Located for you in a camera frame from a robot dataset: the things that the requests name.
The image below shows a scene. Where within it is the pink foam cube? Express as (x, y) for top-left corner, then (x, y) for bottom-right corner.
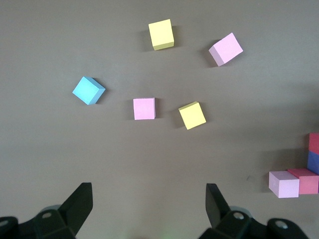
(208, 32), (244, 67)
(269, 171), (300, 199)
(133, 98), (157, 120)

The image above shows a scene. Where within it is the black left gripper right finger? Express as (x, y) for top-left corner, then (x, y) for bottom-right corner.
(199, 183), (269, 239)

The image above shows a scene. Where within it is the brown table cover sheet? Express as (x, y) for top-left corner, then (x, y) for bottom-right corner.
(0, 0), (319, 239)

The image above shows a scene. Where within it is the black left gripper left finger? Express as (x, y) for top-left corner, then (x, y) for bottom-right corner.
(33, 182), (94, 239)

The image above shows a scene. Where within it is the yellow foam cube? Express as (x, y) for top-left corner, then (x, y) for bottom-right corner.
(148, 19), (174, 51)
(178, 101), (207, 130)

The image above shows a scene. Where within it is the purple foam cube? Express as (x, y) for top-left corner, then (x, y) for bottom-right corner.
(307, 150), (319, 175)

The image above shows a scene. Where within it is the blue foam cube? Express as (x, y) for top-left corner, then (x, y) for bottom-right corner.
(72, 76), (106, 106)

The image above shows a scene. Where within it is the red foam cube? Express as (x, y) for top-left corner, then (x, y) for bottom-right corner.
(309, 132), (319, 152)
(288, 168), (319, 195)

